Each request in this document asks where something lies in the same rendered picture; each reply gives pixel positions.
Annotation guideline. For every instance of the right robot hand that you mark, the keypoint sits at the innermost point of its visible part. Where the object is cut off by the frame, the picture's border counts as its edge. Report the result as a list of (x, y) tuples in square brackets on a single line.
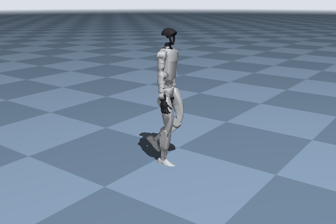
[(164, 106)]

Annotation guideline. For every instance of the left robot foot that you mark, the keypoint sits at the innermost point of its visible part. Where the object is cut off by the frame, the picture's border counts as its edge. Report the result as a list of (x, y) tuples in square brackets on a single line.
[(155, 144)]

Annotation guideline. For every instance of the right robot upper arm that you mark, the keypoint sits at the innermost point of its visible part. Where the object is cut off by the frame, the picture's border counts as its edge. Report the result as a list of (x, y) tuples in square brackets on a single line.
[(161, 57)]

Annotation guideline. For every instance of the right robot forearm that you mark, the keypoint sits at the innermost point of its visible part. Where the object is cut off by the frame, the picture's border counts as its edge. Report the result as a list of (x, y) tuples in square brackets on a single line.
[(161, 83)]

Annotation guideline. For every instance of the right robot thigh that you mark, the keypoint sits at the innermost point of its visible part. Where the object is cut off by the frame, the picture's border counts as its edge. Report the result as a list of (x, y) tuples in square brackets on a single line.
[(167, 118)]

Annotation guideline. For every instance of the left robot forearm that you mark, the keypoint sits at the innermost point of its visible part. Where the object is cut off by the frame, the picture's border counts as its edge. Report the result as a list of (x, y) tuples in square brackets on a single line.
[(173, 83)]

